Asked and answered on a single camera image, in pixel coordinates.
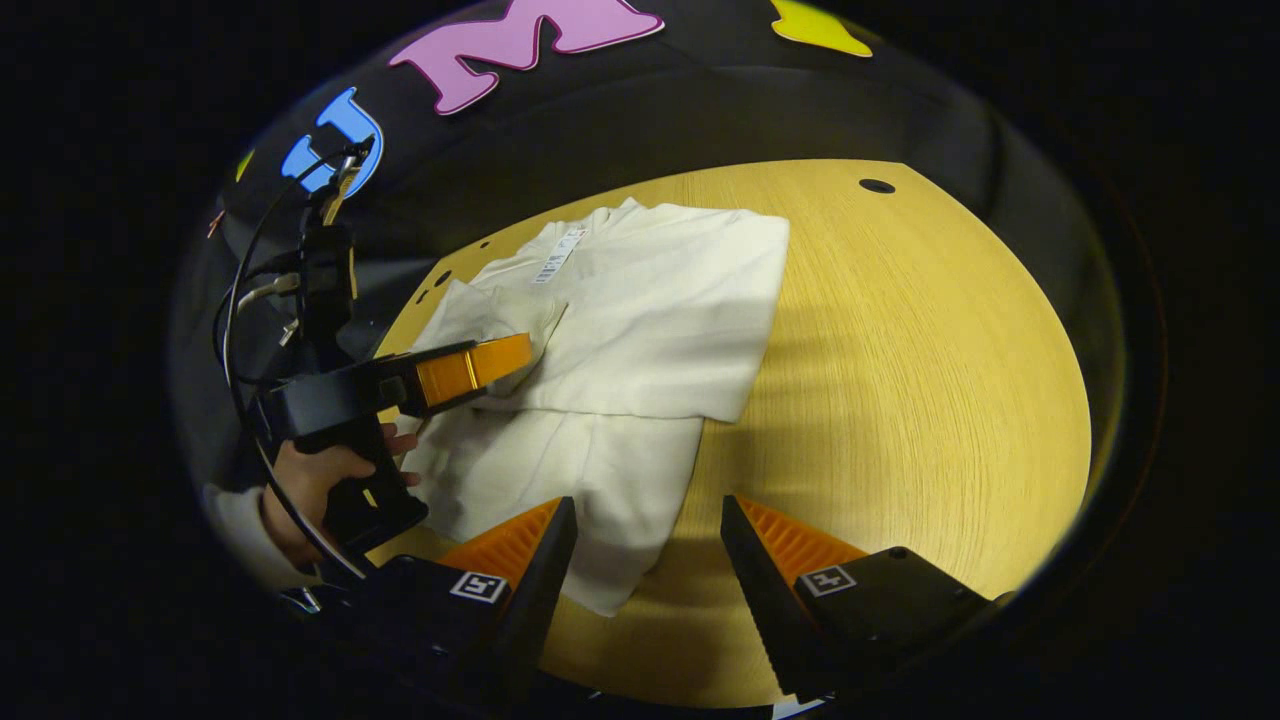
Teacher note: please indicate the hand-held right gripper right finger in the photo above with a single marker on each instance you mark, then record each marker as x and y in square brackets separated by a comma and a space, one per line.
[765, 600]

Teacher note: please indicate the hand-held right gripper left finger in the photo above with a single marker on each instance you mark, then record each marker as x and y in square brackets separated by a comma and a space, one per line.
[540, 590]

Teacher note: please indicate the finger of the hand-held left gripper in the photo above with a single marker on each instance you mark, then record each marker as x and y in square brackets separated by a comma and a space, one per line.
[470, 368]

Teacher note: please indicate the white zip sweatshirt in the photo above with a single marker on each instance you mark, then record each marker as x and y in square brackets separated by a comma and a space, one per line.
[650, 320]

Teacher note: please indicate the white paper hang tag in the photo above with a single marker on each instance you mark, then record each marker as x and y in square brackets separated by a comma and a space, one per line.
[560, 257]

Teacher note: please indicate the black backdrop cloth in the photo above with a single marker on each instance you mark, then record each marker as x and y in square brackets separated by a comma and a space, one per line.
[760, 110]

